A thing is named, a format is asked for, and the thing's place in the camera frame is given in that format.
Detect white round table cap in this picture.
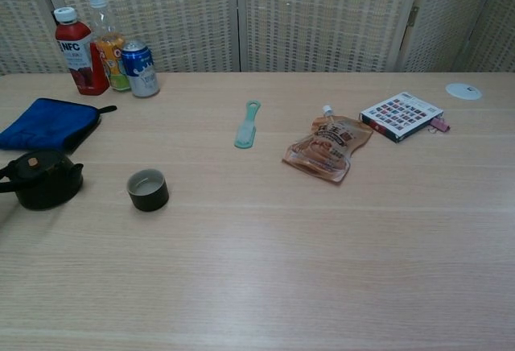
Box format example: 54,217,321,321
445,82,483,101

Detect woven folding screen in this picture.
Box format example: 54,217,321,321
0,0,515,76

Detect dark green teacup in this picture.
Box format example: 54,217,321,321
126,168,170,213

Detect red juice bottle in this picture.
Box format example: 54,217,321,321
53,6,110,96

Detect pink binder clip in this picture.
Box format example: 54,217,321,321
427,117,451,134

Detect blue folded cloth pouch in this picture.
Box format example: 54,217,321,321
0,97,117,155

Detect black teapot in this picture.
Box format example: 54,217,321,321
0,149,84,211

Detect orange spout pouch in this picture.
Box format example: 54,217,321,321
281,104,374,186

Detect green plastic scoop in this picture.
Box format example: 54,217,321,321
234,100,262,150

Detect orange drink bottle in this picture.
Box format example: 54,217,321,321
87,0,132,92

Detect blue white drink can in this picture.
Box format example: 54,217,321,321
121,39,161,98

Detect box with coloured squares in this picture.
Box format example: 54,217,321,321
359,92,445,144

